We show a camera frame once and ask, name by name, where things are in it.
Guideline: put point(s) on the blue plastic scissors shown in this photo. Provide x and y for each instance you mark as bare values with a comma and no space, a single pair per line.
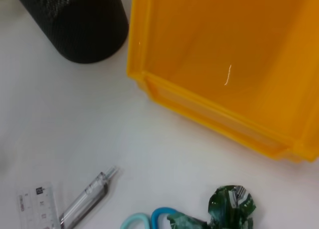
157,214

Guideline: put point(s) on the clear grey ballpoint pen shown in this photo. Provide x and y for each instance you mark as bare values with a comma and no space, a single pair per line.
87,196

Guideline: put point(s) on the clear plastic ruler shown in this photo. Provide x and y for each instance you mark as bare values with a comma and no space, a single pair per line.
40,206

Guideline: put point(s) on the black mesh pen holder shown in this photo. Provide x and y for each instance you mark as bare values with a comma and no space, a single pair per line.
82,27

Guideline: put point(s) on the yellow plastic storage bin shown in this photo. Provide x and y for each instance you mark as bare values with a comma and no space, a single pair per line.
211,52

